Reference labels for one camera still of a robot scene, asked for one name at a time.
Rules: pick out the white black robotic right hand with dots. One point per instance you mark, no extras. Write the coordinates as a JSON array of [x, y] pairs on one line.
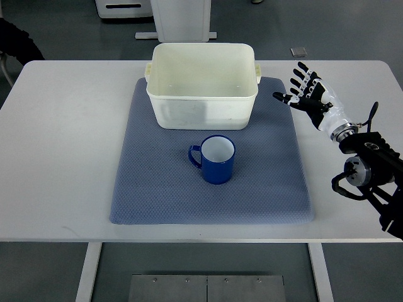
[[314, 96]]

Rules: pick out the blue enamel mug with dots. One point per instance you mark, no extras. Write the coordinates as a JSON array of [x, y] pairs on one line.
[[214, 157]]

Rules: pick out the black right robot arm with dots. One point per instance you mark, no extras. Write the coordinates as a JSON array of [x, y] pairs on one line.
[[374, 173]]

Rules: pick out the white plastic box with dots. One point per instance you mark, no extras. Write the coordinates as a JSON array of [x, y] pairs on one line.
[[202, 86]]

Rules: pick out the grey floor plate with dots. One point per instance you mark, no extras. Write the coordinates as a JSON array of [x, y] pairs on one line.
[[298, 52]]

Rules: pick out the blue-grey textured mat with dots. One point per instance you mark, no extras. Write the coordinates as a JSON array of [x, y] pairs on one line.
[[157, 184]]

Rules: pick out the right white table leg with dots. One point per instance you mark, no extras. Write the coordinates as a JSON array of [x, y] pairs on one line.
[[319, 269]]

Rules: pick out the white table leg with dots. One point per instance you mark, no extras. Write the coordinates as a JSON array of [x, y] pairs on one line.
[[88, 273], [319, 269]]

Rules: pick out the white cabinet with slot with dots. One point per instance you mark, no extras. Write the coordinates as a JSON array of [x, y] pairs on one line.
[[108, 9]]

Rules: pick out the left white table leg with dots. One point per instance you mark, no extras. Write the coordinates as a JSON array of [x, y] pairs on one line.
[[88, 273]]

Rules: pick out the white pedestal stand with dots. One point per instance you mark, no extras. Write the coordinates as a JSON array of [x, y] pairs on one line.
[[180, 21]]

